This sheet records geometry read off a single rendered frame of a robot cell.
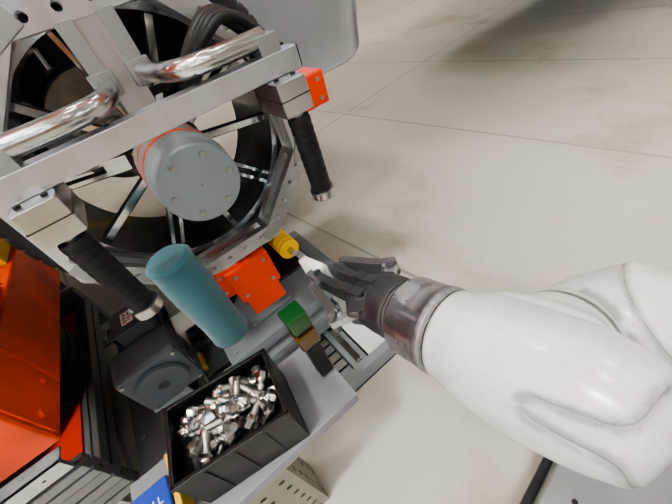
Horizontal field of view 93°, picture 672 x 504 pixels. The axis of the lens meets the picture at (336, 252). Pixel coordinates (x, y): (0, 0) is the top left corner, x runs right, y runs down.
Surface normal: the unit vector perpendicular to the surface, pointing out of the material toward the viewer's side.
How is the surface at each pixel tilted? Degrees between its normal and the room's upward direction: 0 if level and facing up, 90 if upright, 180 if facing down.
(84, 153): 90
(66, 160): 90
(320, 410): 0
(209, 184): 90
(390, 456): 0
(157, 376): 90
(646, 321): 53
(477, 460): 0
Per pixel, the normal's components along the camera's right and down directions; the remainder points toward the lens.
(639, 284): -0.16, -0.62
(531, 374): -0.66, -0.29
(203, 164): 0.59, 0.44
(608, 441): -0.61, 0.07
